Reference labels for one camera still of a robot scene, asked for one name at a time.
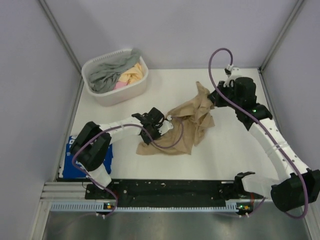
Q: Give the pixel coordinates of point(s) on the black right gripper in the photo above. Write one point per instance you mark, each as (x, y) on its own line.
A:
(216, 100)

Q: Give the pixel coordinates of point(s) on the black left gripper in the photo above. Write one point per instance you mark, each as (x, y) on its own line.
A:
(158, 133)

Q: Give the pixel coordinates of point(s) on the beige t shirt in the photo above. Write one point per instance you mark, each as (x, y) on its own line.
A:
(190, 121)

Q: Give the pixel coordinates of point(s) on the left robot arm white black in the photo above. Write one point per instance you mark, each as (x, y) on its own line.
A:
(91, 145)

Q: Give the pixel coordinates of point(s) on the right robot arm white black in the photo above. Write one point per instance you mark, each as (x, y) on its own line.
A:
(296, 184)

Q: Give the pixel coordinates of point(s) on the white plastic laundry basket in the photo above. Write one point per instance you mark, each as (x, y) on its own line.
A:
(119, 95)

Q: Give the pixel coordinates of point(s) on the pink t shirt in basket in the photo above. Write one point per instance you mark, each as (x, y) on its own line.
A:
(119, 85)

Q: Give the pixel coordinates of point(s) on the yellow t shirt in basket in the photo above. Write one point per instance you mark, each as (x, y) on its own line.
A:
(132, 75)

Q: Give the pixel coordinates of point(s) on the grey t shirt in basket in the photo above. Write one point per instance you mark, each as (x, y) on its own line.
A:
(104, 77)

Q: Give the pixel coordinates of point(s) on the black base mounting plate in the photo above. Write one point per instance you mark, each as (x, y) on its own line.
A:
(176, 193)

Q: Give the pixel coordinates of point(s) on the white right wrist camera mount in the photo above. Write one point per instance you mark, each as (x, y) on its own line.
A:
(232, 73)

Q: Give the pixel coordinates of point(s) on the aluminium frame rail front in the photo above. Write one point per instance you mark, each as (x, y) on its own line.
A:
(63, 191)

